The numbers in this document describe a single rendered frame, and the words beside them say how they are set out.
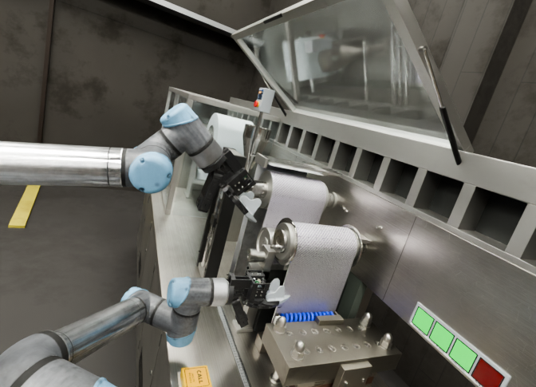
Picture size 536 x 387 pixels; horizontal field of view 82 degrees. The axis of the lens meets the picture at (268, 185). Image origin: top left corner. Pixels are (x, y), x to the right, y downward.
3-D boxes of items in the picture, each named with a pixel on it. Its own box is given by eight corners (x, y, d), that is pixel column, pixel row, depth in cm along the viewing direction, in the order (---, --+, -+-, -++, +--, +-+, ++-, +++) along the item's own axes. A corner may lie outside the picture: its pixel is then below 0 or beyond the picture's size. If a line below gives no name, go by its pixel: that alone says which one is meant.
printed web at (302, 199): (232, 277, 133) (262, 165, 121) (279, 278, 143) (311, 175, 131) (264, 346, 99) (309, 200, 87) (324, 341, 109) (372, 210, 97)
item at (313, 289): (273, 315, 97) (289, 263, 93) (333, 313, 107) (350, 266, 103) (273, 317, 96) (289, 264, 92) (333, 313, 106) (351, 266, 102)
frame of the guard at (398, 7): (223, 41, 157) (233, 31, 157) (287, 120, 184) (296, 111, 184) (369, -17, 58) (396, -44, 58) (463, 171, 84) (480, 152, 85)
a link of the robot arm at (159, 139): (118, 164, 64) (160, 132, 65) (124, 153, 74) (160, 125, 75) (144, 191, 68) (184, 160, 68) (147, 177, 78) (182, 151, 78)
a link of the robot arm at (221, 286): (210, 312, 82) (204, 294, 90) (226, 311, 84) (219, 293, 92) (216, 288, 81) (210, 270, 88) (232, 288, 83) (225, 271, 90)
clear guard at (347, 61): (237, 37, 155) (238, 37, 155) (294, 110, 179) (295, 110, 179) (380, -18, 63) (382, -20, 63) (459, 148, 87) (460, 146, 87)
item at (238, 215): (214, 231, 175) (238, 133, 162) (238, 233, 181) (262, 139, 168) (221, 242, 163) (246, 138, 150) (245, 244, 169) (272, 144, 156)
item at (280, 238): (282, 225, 94) (285, 249, 91) (288, 225, 95) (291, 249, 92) (271, 233, 100) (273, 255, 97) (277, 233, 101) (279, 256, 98)
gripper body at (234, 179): (258, 186, 81) (231, 151, 75) (232, 207, 80) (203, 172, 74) (249, 177, 88) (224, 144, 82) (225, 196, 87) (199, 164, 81)
